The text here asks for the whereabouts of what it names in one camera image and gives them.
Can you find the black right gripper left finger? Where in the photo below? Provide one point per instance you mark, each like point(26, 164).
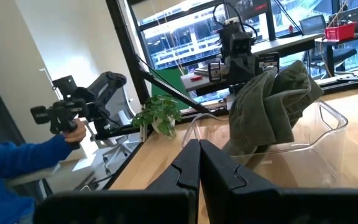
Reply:
point(166, 202)

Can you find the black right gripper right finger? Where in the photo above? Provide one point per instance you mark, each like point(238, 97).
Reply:
point(244, 202)

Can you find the dark green hat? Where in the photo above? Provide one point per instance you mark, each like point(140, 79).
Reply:
point(259, 118)

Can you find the large clear plastic bin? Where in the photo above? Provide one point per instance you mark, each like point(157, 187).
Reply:
point(322, 161)

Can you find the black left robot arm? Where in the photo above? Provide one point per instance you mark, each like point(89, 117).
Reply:
point(225, 37)

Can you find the person's forearm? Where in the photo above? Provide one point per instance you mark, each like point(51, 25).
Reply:
point(42, 154)

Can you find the stack of papers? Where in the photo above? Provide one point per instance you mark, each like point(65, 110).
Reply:
point(205, 71)

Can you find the grey desk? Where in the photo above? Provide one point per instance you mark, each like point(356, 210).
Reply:
point(278, 45)

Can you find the small red flat item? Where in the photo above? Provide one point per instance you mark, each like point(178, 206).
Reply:
point(196, 78)

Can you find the small red can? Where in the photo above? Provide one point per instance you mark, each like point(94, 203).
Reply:
point(291, 29)

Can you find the small clear plastic bin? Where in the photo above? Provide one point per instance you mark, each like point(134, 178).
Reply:
point(197, 130)

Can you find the green panel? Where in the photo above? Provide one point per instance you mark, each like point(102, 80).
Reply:
point(166, 84)

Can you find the potted green plant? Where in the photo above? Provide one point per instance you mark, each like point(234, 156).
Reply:
point(158, 110)

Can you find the black office chair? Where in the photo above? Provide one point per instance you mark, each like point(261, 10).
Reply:
point(334, 56)

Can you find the red plastic crate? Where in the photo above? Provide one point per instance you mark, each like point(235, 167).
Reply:
point(340, 32)

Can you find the grey office chair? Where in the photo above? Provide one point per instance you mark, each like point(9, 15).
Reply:
point(120, 105)

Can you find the person's hand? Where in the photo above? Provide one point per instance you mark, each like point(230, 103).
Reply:
point(76, 132)

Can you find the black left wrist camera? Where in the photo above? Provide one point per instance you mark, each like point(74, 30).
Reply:
point(240, 43)

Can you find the dark window frame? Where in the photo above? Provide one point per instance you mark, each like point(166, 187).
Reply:
point(269, 25)

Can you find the black diagonal frame brace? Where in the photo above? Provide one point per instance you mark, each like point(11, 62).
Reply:
point(172, 90)

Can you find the black flat bracket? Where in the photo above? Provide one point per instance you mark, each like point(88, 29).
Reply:
point(351, 77)

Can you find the black rig frame post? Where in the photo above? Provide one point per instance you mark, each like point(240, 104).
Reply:
point(126, 46)

